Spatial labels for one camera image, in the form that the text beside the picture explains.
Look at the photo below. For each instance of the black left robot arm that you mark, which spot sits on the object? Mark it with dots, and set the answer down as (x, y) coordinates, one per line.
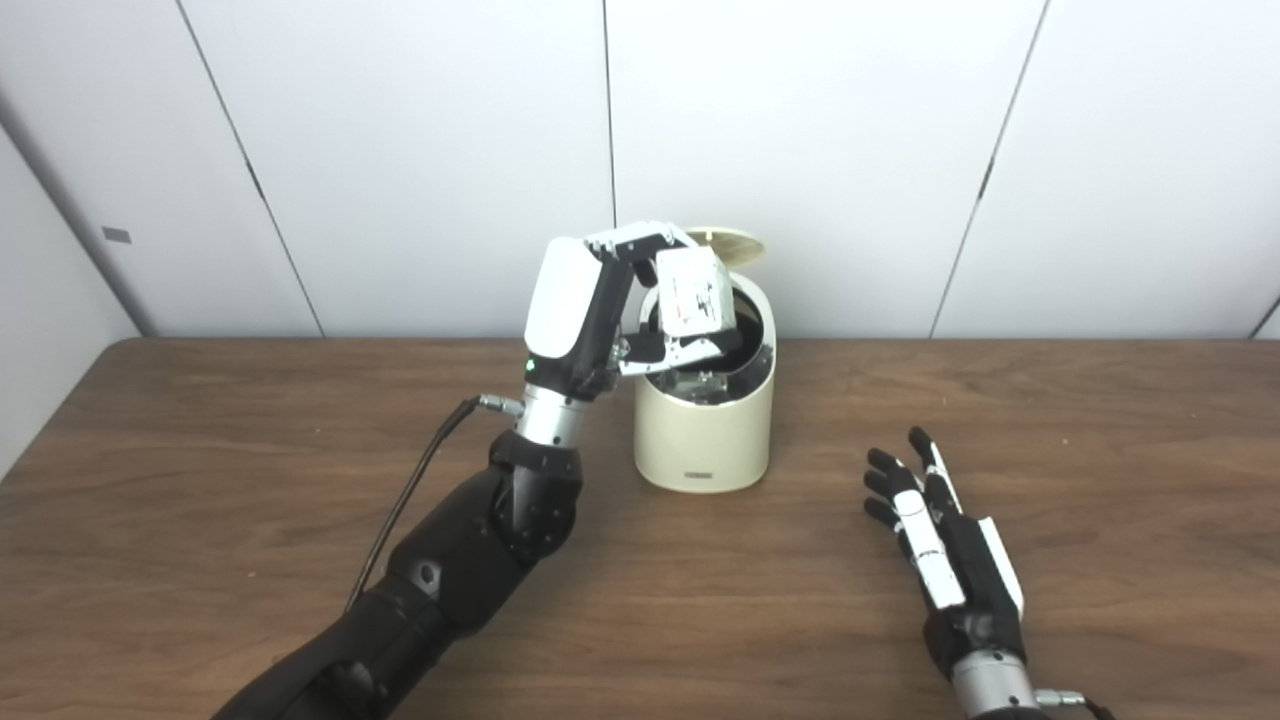
(450, 570)

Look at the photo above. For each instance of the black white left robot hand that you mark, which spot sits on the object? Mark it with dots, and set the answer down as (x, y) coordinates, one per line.
(565, 310)

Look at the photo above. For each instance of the white green milk carton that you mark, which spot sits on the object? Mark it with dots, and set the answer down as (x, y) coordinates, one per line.
(695, 295)

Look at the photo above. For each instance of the cream-colored bin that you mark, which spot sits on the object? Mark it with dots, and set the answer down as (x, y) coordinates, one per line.
(705, 440)

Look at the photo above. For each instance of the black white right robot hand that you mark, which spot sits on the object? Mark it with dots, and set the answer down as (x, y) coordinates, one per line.
(975, 580)

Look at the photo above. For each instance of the cream round bin lid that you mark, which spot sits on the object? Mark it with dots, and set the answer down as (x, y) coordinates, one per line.
(735, 247)

